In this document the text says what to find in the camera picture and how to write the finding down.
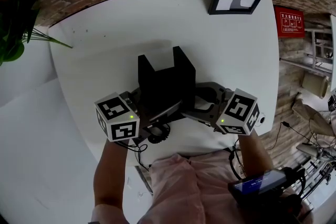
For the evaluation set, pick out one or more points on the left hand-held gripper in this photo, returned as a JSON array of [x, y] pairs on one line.
[[116, 118]]

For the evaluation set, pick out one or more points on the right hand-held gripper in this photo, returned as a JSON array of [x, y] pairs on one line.
[[240, 110]]

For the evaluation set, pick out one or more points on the person's right forearm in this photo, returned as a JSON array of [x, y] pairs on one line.
[[254, 154]]

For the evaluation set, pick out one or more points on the person's left forearm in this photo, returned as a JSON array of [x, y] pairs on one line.
[[113, 173]]

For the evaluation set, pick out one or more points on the person's pink shirt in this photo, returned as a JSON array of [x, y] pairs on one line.
[[178, 191]]

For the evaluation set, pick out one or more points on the red fire equipment box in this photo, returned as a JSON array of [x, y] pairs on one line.
[[290, 22]]

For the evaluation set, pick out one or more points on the beige cardboard box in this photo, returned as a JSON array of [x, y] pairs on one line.
[[315, 85]]

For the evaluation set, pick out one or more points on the brown cardboard sheet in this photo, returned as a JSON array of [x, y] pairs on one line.
[[312, 115]]

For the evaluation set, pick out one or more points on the green artificial plant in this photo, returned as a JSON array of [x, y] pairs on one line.
[[13, 34]]

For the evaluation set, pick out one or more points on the black white patterned cube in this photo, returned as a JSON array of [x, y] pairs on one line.
[[332, 102]]

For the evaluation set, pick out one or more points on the small white round camera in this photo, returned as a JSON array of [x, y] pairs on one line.
[[262, 119]]

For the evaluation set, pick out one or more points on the white metal frame table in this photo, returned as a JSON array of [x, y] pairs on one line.
[[315, 42]]

